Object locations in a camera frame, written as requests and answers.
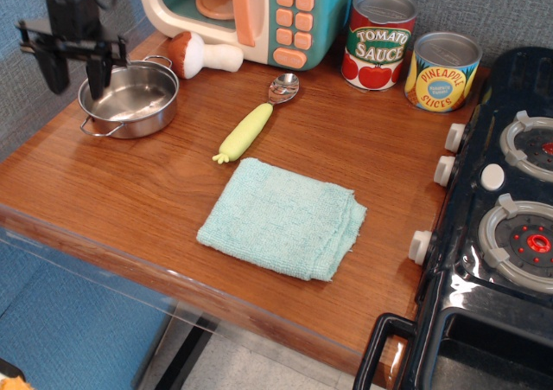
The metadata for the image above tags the white round stove button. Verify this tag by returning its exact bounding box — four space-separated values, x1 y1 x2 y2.
480 163 505 192

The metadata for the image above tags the grey rear burner ring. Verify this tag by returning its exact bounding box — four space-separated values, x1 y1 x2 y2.
499 109 553 183

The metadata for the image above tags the light teal folded cloth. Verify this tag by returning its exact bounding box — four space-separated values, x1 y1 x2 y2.
197 158 367 282

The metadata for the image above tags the black toy stove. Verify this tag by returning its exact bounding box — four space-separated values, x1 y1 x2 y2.
354 47 552 389

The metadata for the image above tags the white stove knob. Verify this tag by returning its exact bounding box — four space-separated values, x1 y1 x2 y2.
434 156 455 187
445 123 466 153
408 230 433 265

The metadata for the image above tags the teal toy microwave oven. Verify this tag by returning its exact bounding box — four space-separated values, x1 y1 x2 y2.
142 0 352 71

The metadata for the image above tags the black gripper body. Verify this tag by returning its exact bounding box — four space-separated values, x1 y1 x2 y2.
16 18 128 66

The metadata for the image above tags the pineapple slices toy can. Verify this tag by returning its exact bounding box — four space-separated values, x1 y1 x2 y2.
404 31 482 112

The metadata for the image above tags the grey burner ring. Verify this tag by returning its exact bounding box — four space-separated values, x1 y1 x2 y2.
499 109 553 183
477 193 553 296

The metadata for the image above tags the white stove knob front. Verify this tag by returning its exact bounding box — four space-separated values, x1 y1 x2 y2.
408 230 433 265

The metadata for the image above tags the plush brown mushroom toy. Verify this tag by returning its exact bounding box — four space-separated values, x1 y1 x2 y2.
168 31 244 80

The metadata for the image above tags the white stove knob middle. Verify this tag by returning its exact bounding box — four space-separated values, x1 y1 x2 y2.
434 156 455 187

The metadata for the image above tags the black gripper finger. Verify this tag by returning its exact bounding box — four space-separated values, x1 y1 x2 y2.
35 49 69 95
86 58 112 100

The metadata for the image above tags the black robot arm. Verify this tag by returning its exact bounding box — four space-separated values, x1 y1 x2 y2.
16 0 128 100

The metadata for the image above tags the small steel pan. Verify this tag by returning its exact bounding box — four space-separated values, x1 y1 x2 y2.
78 55 180 139

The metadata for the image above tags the orange plush toy corner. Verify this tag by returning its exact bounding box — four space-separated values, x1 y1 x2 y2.
0 376 34 390

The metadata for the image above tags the spoon with green corn handle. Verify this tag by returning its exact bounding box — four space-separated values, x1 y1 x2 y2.
212 73 300 164

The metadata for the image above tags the black table leg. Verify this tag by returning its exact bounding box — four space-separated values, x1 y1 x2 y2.
155 327 211 390

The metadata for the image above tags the white stove knob rear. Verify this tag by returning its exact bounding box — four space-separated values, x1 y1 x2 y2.
445 123 466 153

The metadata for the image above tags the grey front burner ring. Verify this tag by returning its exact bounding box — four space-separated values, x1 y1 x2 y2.
477 193 553 296

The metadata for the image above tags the tomato sauce toy can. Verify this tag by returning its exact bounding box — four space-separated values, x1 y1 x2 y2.
341 0 417 91

